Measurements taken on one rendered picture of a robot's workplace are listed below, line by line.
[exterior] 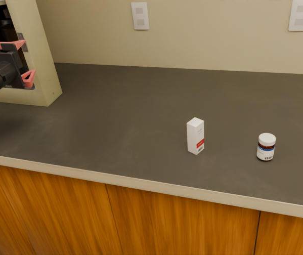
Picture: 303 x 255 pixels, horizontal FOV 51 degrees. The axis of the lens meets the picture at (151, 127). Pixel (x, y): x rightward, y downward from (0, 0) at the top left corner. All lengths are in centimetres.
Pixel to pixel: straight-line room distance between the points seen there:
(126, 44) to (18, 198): 80
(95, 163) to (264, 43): 83
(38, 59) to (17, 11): 18
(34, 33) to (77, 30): 40
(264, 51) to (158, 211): 78
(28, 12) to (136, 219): 79
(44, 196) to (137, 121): 42
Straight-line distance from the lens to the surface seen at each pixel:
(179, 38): 142
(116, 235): 119
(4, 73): 96
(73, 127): 114
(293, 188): 87
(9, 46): 99
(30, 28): 123
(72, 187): 108
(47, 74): 130
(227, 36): 138
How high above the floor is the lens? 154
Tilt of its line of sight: 35 degrees down
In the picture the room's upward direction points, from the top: 7 degrees counter-clockwise
